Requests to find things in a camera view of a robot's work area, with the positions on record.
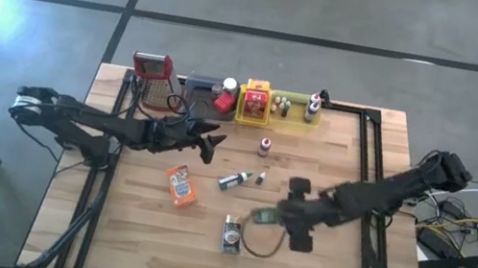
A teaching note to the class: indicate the red fruit snack box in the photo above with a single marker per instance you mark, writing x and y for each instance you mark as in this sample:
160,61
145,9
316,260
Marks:
255,105

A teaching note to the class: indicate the red tin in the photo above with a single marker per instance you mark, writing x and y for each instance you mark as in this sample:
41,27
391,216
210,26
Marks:
225,102

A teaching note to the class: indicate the large red food colouring bottle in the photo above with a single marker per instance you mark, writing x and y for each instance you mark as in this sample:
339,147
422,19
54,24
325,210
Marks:
264,147

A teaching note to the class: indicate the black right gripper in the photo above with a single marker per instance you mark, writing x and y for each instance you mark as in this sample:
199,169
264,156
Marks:
314,210

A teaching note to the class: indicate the spice jar labelled SPICES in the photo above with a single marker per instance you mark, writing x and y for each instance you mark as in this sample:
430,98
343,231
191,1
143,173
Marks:
232,235

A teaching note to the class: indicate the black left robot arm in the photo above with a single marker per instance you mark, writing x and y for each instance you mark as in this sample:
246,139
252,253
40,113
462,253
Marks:
85,120

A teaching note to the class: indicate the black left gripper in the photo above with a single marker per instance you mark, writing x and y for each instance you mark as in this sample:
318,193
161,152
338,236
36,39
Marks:
171,134

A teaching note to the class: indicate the small brown dropper bottle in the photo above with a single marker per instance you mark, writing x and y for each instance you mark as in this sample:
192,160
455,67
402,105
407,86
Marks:
260,178

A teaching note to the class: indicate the grey plastic bin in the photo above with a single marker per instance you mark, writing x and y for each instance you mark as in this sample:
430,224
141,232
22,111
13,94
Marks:
198,98

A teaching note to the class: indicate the translucent yellow-green bin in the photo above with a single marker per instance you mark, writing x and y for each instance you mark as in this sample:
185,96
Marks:
294,121

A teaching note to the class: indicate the orange food box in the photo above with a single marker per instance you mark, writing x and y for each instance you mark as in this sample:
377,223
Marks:
181,186

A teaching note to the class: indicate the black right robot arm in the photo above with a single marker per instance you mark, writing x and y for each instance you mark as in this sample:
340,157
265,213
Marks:
405,186

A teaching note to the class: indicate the black power brick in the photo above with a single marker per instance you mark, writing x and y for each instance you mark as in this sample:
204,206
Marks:
433,240

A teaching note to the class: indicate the small black-labelled dropper bottle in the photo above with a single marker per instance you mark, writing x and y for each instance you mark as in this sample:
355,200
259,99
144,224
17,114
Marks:
284,99

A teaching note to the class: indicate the yellow perforated basket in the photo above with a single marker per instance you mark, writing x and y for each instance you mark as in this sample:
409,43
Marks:
240,105

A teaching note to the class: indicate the yellow cereal box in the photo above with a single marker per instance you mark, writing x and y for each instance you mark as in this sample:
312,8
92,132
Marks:
258,84

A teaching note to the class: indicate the dark green small tube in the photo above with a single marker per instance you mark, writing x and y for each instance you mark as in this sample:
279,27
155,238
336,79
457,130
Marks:
285,109

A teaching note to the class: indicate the green food colouring bottle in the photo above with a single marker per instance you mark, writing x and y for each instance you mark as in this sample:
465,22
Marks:
233,181

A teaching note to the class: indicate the white-lidded clear jar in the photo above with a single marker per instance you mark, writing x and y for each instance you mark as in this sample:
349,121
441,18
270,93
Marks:
230,85

